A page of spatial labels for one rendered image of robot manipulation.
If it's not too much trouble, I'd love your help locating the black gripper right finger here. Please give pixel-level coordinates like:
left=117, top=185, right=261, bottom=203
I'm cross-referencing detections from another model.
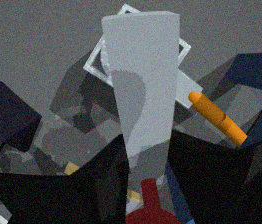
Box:
left=168, top=129, right=262, bottom=224

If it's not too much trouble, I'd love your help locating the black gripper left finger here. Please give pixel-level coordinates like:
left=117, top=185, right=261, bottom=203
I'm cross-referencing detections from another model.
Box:
left=0, top=133, right=128, bottom=224

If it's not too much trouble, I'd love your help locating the grey crank handle with red knob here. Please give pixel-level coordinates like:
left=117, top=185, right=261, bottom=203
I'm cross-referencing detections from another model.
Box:
left=102, top=11, right=180, bottom=224

